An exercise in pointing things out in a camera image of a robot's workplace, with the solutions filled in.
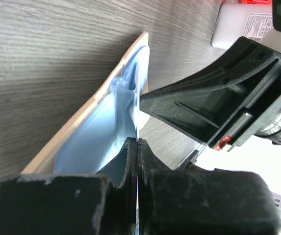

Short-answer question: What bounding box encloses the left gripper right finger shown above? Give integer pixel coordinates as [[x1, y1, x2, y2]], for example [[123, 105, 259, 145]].
[[137, 139, 281, 235]]

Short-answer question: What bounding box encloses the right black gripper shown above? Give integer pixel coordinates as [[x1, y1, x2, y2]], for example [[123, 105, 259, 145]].
[[140, 37, 281, 149]]

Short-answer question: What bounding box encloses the beige leather card holder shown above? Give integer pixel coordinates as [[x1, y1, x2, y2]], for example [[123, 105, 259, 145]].
[[20, 32, 150, 184]]

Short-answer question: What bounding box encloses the red plastic shopping basket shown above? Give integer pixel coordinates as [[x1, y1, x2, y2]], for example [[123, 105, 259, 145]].
[[238, 0, 272, 5]]

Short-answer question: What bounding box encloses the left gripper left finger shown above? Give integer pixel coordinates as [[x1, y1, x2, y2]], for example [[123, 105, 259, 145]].
[[0, 138, 137, 235]]

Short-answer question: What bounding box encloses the white plastic bottle black cap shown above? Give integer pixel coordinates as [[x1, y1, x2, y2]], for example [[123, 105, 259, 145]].
[[211, 3, 273, 49]]

